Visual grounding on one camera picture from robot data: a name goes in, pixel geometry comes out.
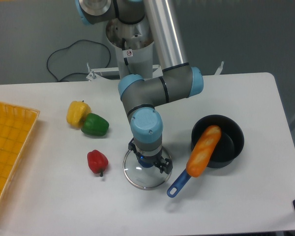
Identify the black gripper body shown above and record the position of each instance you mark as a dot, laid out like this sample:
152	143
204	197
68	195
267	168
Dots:
148	160

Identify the dark blue saucepan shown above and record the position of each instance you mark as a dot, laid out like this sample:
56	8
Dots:
227	149

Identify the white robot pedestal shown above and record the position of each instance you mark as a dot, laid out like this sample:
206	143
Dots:
133	46

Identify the green bell pepper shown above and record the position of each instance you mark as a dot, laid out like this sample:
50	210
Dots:
95	125

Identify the red bell pepper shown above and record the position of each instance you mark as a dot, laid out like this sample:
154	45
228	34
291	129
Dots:
97	162

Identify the yellow bell pepper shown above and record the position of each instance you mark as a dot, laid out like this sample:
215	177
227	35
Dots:
77	113

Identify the glass lid blue knob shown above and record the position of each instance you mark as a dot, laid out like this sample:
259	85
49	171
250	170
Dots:
145	177

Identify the orange toy baguette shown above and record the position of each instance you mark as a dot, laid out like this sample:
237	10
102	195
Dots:
203	150

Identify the yellow plastic basket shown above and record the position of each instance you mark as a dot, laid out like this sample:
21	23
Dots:
16	125

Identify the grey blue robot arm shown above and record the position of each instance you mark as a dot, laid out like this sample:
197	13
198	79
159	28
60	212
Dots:
140	96

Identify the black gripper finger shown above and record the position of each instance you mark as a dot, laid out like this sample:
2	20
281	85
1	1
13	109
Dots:
132	148
164	165

